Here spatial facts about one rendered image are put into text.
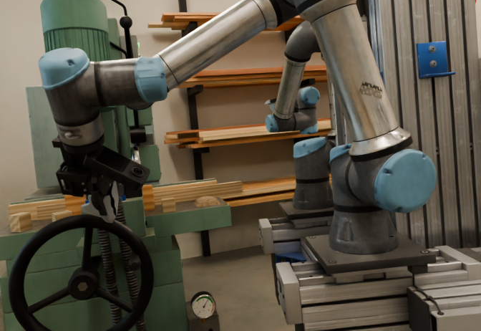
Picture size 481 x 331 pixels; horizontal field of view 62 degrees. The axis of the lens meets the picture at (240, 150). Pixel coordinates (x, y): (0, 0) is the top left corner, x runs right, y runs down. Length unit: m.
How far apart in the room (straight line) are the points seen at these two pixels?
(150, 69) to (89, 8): 0.58
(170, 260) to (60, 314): 0.30
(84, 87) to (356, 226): 0.60
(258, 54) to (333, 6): 3.18
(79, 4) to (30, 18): 2.58
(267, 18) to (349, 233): 0.49
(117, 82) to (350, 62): 0.40
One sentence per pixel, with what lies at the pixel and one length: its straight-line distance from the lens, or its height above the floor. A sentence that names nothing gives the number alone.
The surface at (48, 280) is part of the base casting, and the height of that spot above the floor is 0.77.
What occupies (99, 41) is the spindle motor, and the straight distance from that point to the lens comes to 1.22.
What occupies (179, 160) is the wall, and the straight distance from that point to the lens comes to 3.64.
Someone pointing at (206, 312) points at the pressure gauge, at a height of 0.64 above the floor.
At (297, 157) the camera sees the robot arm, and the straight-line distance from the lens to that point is 1.38.
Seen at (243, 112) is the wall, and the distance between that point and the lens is 3.79.
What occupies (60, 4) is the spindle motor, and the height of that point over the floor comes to 1.48.
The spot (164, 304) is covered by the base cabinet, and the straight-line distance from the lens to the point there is 1.16.
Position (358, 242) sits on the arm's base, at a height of 0.84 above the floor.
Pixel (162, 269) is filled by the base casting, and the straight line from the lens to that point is 1.13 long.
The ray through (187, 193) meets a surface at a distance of 1.25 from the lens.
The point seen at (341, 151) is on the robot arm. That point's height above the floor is 1.04.
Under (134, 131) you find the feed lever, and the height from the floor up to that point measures 1.13.
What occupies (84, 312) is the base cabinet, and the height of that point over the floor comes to 0.68.
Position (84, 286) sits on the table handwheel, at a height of 0.81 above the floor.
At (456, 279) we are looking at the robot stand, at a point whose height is 0.74.
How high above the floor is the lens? 1.10
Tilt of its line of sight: 3 degrees down
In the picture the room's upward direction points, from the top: 5 degrees counter-clockwise
